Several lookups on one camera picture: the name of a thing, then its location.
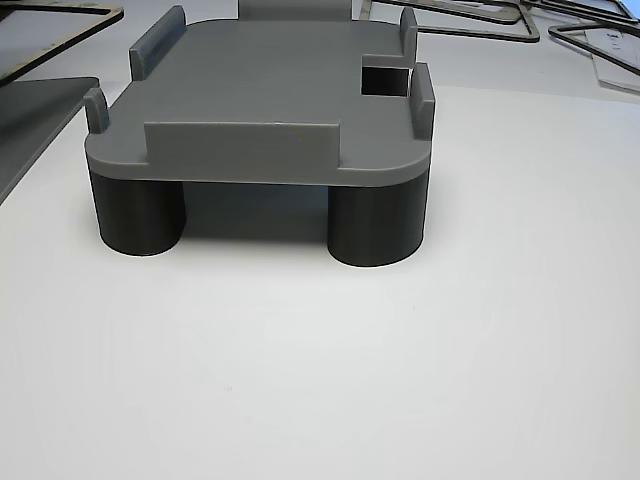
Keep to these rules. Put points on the dark grey flat plate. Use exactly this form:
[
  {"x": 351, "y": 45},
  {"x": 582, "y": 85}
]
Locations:
[{"x": 35, "y": 115}]

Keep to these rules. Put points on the black frame with beige tape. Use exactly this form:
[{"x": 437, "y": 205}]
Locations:
[{"x": 75, "y": 37}]

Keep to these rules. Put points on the white paper sheet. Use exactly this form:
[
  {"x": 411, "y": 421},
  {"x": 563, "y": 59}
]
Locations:
[{"x": 620, "y": 50}]

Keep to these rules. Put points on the grey rectangular frame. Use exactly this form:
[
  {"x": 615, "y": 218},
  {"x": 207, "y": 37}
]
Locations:
[
  {"x": 575, "y": 11},
  {"x": 600, "y": 53},
  {"x": 533, "y": 36}
]

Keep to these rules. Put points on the grey holder with black legs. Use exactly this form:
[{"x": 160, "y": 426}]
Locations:
[{"x": 260, "y": 85}]

